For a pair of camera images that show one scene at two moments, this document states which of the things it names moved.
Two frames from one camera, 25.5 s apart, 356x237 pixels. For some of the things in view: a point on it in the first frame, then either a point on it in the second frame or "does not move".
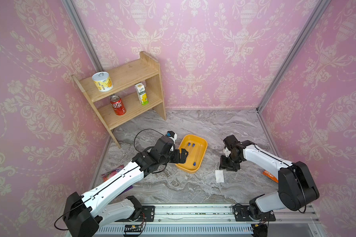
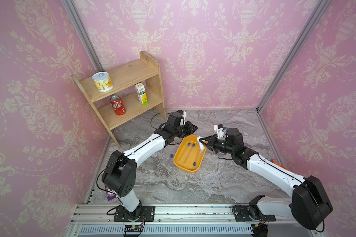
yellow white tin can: x=103 y=81 does not move
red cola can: x=117 y=105 does not move
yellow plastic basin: x=196 y=146 does not move
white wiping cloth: x=219 y=177 → x=201 y=145
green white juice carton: x=142 y=95 does not move
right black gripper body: x=229 y=163 → x=217 y=145
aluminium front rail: x=216 y=220 does not move
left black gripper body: x=174 y=157 → x=184 y=130
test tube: x=197 y=154 does not move
